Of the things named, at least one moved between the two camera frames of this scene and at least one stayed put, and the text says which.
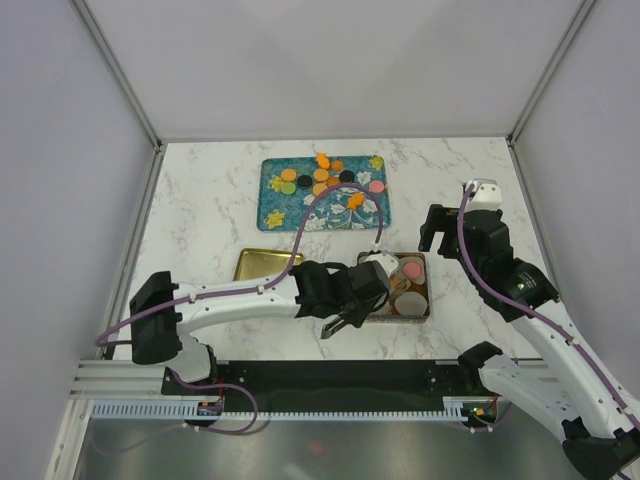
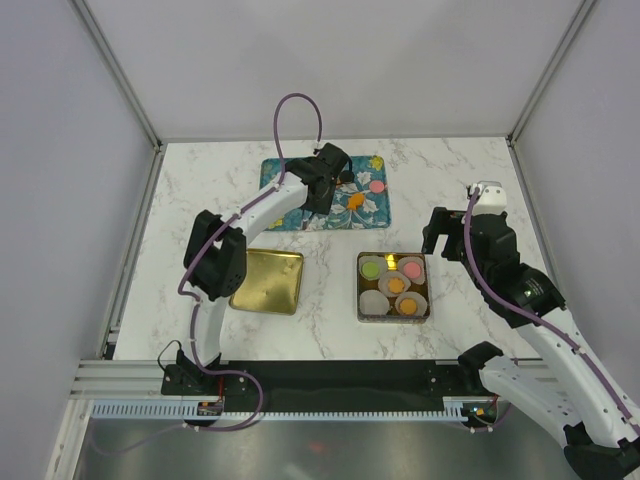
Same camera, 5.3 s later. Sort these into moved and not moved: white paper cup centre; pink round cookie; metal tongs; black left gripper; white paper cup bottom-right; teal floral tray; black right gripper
Moved: metal tongs; black left gripper
Not moved: teal floral tray; pink round cookie; black right gripper; white paper cup bottom-right; white paper cup centre
